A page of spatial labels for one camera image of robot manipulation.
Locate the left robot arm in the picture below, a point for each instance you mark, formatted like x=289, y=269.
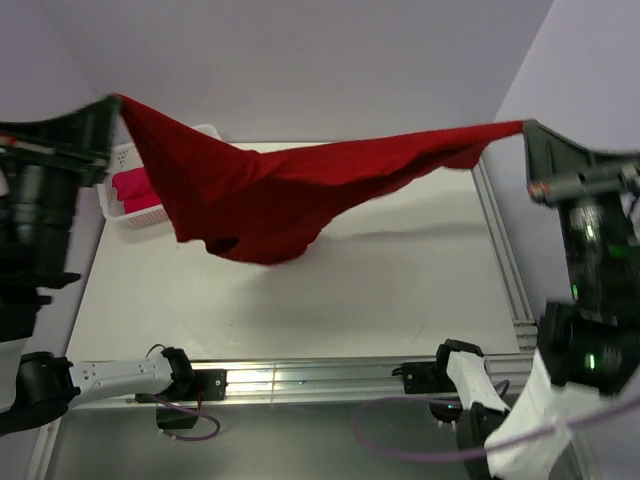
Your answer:
x=48, y=170

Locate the dark red t shirt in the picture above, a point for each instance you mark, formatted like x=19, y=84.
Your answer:
x=267, y=208

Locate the aluminium frame rail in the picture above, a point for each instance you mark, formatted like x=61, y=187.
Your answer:
x=387, y=284

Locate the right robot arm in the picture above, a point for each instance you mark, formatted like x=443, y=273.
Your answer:
x=587, y=349

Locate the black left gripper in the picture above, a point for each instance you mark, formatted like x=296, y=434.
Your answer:
x=78, y=140

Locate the pink rolled t shirt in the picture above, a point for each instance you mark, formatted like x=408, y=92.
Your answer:
x=133, y=189

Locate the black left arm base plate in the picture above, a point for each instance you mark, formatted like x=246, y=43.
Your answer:
x=209, y=385

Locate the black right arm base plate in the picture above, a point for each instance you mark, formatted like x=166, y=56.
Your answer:
x=423, y=378

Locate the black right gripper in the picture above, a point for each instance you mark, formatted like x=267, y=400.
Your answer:
x=557, y=165

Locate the white perforated plastic basket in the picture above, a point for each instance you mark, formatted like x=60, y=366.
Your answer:
x=126, y=157

